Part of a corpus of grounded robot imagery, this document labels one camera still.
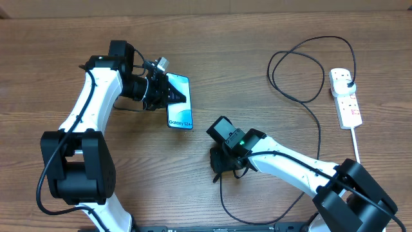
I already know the blue Galaxy smartphone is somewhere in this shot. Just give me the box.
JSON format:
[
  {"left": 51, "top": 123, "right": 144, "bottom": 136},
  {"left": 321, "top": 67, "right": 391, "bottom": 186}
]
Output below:
[{"left": 166, "top": 73, "right": 193, "bottom": 130}]

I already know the black USB charging cable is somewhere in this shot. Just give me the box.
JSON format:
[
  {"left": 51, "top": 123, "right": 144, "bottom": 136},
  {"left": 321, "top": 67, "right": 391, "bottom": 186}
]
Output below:
[{"left": 212, "top": 35, "right": 357, "bottom": 226}]

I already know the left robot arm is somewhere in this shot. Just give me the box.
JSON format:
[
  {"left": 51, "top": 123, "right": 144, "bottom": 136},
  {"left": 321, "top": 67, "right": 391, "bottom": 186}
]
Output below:
[{"left": 39, "top": 40, "right": 193, "bottom": 231}]

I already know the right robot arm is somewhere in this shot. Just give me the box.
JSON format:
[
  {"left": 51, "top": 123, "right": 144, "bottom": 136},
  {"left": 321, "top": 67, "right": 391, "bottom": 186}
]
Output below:
[{"left": 207, "top": 116, "right": 398, "bottom": 231}]

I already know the white charger plug adapter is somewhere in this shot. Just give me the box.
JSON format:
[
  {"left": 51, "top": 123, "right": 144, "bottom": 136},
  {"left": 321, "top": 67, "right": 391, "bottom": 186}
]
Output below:
[{"left": 331, "top": 79, "right": 357, "bottom": 97}]

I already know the white power strip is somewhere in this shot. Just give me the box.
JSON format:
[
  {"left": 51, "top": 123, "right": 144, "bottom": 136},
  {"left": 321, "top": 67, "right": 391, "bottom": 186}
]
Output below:
[{"left": 329, "top": 68, "right": 362, "bottom": 130}]

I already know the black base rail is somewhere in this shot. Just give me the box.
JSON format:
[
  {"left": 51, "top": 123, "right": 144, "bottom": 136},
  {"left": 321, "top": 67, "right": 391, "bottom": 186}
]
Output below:
[{"left": 136, "top": 222, "right": 309, "bottom": 232}]

